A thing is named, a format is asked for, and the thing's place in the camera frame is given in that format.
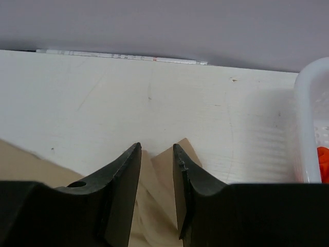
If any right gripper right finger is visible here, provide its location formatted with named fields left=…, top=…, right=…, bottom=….
left=173, top=144, right=328, bottom=246

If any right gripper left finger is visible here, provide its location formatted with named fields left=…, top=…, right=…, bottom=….
left=1, top=143, right=142, bottom=246

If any orange t shirt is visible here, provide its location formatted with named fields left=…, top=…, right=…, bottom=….
left=317, top=147, right=329, bottom=183

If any white plastic basket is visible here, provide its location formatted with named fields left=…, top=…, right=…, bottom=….
left=292, top=57, right=328, bottom=183

